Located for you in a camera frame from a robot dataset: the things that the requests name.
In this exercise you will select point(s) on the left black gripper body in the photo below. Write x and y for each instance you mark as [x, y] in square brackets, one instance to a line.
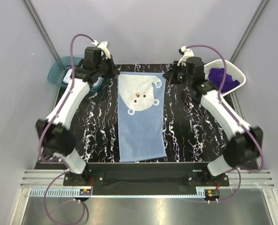
[104, 68]

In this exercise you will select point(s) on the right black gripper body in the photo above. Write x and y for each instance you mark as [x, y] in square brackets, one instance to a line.
[180, 76]

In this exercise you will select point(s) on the light blue towel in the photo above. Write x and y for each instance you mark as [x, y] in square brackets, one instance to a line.
[140, 116]

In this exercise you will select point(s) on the white towel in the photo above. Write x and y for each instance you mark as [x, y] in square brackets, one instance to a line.
[67, 76]

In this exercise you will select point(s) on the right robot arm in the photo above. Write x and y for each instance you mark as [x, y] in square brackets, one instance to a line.
[244, 141]

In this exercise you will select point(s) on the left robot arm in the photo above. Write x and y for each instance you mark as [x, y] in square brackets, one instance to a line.
[54, 131]

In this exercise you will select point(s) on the teal plastic basin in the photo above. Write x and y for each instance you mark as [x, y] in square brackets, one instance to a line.
[56, 72]

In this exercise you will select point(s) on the white plastic basket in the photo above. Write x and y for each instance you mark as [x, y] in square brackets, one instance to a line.
[234, 76]

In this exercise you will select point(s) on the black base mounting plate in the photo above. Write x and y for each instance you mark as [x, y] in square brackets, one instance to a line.
[157, 177]

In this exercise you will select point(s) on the right small circuit board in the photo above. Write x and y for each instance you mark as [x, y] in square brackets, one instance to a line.
[212, 193]

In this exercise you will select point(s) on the small circuit board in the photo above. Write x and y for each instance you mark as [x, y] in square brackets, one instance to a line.
[85, 192]
[212, 193]

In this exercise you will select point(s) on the left small circuit board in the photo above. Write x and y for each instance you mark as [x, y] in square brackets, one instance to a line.
[85, 192]

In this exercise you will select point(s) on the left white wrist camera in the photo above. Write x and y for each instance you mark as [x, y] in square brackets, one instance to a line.
[104, 47]

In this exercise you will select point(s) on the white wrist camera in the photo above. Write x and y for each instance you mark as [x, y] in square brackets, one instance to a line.
[186, 53]
[104, 47]

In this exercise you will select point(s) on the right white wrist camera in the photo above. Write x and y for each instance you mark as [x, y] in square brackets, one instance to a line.
[186, 53]

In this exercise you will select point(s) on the left aluminium frame post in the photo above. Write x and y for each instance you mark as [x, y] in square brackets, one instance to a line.
[39, 24]

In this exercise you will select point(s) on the aluminium frame post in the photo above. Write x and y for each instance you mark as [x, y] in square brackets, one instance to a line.
[253, 22]
[39, 24]

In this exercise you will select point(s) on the right aluminium frame post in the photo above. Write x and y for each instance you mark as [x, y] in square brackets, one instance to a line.
[253, 22]

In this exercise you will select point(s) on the white slotted cable duct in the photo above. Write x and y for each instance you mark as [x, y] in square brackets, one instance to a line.
[97, 193]

